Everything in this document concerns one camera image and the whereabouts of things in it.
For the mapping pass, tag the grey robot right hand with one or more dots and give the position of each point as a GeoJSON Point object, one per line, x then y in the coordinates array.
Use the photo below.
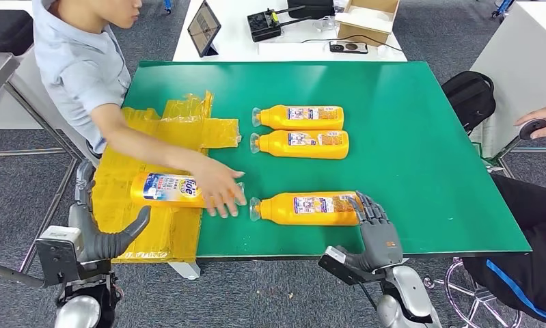
{"type": "Point", "coordinates": [381, 244]}

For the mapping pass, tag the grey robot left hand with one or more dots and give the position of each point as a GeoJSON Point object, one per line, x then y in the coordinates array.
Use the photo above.
{"type": "Point", "coordinates": [89, 235]}

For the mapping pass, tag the black round controller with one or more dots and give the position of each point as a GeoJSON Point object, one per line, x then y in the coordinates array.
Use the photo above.
{"type": "Point", "coordinates": [531, 129]}

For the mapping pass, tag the orange detergent bottle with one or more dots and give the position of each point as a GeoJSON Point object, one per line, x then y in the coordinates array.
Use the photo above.
{"type": "Point", "coordinates": [300, 145]}
{"type": "Point", "coordinates": [164, 190]}
{"type": "Point", "coordinates": [300, 118]}
{"type": "Point", "coordinates": [300, 209]}

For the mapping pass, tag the person's right forearm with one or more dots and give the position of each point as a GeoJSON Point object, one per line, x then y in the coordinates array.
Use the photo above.
{"type": "Point", "coordinates": [168, 156]}

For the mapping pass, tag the white desk with metal leg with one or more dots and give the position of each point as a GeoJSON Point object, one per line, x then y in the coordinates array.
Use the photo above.
{"type": "Point", "coordinates": [521, 68]}

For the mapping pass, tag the yellow taped cardboard sheet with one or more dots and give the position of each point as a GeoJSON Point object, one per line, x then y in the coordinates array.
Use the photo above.
{"type": "Point", "coordinates": [173, 235]}

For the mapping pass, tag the black backpack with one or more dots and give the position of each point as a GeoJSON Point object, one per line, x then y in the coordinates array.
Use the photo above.
{"type": "Point", "coordinates": [468, 100]}

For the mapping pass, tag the white table foot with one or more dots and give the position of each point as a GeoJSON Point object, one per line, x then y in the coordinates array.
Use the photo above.
{"type": "Point", "coordinates": [186, 270]}

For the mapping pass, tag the green table mat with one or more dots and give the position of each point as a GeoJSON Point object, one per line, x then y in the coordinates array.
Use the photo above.
{"type": "Point", "coordinates": [413, 158]}

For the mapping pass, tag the chrome chair wheel base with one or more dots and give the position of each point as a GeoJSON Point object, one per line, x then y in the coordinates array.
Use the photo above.
{"type": "Point", "coordinates": [476, 299]}

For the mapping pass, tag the person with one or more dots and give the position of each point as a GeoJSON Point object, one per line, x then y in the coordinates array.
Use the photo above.
{"type": "Point", "coordinates": [526, 226]}
{"type": "Point", "coordinates": [78, 68]}

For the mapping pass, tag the white table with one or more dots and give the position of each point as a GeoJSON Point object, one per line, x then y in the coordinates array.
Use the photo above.
{"type": "Point", "coordinates": [236, 40]}

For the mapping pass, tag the black tablet on stand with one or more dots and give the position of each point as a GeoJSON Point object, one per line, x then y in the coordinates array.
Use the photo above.
{"type": "Point", "coordinates": [204, 28]}

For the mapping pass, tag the black router with antennas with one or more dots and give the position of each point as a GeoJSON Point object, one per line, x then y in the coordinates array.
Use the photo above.
{"type": "Point", "coordinates": [263, 26]}

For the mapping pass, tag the black smartphone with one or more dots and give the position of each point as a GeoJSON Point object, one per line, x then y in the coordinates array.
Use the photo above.
{"type": "Point", "coordinates": [348, 47]}

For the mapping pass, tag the clear plastic piece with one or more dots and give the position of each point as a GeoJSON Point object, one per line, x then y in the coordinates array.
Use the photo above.
{"type": "Point", "coordinates": [325, 23]}

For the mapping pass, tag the black bag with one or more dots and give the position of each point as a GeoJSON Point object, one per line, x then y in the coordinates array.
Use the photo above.
{"type": "Point", "coordinates": [310, 8]}

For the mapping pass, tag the open cardboard box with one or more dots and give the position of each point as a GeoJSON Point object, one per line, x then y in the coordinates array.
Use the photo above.
{"type": "Point", "coordinates": [367, 21]}

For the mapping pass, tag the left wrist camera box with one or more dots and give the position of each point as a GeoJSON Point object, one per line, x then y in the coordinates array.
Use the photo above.
{"type": "Point", "coordinates": [57, 258]}

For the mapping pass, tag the blue metal frame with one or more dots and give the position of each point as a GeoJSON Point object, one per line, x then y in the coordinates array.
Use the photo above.
{"type": "Point", "coordinates": [502, 6]}

